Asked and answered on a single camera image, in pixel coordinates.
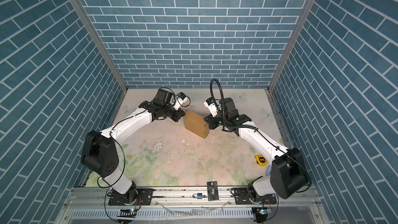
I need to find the brown cardboard box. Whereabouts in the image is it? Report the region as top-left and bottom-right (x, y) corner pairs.
(183, 110), (209, 139)

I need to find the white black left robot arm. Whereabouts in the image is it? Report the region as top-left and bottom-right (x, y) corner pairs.
(81, 87), (190, 205)

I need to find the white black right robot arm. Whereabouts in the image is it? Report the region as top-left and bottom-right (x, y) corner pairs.
(204, 97), (312, 203)

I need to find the yellow tape measure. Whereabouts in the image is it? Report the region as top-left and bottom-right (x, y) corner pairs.
(255, 155), (268, 166)

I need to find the blue grey stapler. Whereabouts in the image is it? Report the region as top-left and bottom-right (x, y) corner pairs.
(266, 166), (272, 176)

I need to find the black VIP card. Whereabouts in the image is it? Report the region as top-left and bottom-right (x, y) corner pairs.
(207, 181), (219, 201)

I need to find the small padlock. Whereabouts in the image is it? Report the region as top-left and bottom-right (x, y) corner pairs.
(192, 193), (204, 199)

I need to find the right controller board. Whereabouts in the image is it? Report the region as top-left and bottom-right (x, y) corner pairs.
(251, 207), (273, 224)

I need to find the controller board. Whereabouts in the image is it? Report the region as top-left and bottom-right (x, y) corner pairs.
(117, 208), (138, 224)
(251, 207), (273, 224)

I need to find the left controller board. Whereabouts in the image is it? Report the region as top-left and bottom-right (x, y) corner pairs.
(117, 208), (138, 224)

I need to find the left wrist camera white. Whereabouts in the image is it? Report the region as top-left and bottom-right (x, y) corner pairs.
(174, 92), (191, 110)

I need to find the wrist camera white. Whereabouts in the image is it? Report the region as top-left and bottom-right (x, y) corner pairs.
(204, 97), (219, 118)
(174, 92), (191, 110)

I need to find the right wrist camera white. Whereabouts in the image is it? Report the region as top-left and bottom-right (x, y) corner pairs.
(204, 97), (219, 118)

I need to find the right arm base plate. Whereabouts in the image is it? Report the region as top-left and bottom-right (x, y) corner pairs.
(230, 188), (277, 205)

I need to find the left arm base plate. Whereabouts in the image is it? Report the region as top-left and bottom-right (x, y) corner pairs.
(107, 188), (154, 206)

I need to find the aluminium front rail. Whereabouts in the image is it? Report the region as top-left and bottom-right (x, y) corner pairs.
(64, 186), (321, 208)

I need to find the white slotted cable duct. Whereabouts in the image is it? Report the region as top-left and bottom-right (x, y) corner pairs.
(71, 207), (254, 220)

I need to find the aluminium corner post left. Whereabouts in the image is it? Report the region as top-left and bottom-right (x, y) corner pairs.
(69, 0), (128, 93)

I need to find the aluminium corner post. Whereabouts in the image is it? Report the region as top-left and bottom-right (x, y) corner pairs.
(69, 0), (128, 93)
(268, 0), (315, 92)

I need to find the aluminium corner post right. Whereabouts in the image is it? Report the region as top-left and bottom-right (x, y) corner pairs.
(268, 0), (315, 92)

